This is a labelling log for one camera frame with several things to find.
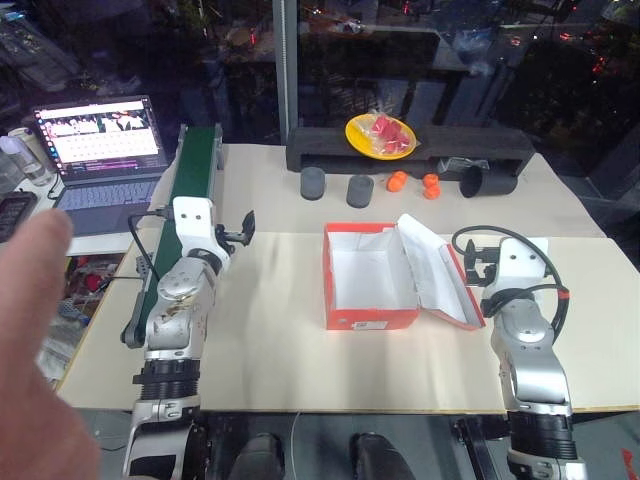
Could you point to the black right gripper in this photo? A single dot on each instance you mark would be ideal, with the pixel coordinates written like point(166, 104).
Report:
point(487, 265)

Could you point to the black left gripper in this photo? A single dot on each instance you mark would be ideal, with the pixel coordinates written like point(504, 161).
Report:
point(227, 239)

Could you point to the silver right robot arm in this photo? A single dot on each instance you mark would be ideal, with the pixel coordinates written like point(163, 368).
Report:
point(530, 350)

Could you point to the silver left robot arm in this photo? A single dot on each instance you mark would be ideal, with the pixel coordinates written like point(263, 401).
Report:
point(175, 310)

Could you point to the green conveyor belt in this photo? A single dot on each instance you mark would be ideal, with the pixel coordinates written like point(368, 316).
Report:
point(192, 165)

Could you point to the orange shoe box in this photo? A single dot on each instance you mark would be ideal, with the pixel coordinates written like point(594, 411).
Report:
point(372, 280)

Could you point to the person's bare hand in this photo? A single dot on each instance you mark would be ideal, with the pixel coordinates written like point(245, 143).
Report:
point(35, 350)

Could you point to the grey foam cylinder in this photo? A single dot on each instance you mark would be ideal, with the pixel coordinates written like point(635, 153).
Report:
point(360, 192)
point(312, 184)

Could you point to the black cup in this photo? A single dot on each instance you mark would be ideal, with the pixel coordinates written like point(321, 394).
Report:
point(492, 182)

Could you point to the orange toy fruit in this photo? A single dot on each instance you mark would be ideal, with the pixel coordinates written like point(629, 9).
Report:
point(398, 181)
point(431, 186)

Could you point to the dark crumpled plastic bag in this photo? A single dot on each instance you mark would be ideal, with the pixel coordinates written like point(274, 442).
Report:
point(457, 166)

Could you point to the black foam shelf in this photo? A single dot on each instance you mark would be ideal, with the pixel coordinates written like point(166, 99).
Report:
point(450, 142)

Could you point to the yellow plate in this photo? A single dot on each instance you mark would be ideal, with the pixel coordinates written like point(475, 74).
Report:
point(357, 142)

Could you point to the open laptop computer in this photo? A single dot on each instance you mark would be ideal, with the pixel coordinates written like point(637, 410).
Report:
point(107, 160)

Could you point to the plastic bag of red pieces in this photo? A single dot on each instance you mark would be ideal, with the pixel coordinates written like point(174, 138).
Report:
point(390, 131)

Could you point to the clear plastic jar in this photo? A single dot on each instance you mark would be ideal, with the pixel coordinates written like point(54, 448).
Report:
point(32, 155)

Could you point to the black handheld device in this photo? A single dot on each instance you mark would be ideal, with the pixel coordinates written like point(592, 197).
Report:
point(15, 215)

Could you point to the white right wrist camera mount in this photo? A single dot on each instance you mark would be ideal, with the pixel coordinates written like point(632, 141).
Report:
point(520, 262)

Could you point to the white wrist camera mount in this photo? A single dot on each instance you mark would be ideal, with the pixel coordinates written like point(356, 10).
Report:
point(192, 225)
point(520, 262)

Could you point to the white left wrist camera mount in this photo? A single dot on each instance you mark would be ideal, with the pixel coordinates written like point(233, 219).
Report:
point(192, 225)

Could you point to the grey metal post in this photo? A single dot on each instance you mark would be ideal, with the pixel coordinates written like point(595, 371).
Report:
point(285, 70)

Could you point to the black metal frame bar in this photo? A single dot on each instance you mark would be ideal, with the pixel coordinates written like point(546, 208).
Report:
point(475, 450)

